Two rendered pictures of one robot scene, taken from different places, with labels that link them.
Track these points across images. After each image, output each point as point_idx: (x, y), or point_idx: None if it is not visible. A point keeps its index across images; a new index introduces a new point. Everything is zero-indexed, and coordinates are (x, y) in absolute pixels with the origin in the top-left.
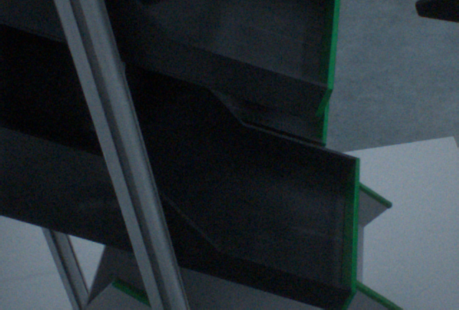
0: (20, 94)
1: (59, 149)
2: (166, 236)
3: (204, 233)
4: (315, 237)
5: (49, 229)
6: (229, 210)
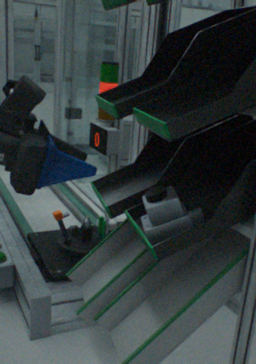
0: None
1: None
2: (144, 143)
3: (139, 156)
4: (112, 196)
5: None
6: (144, 182)
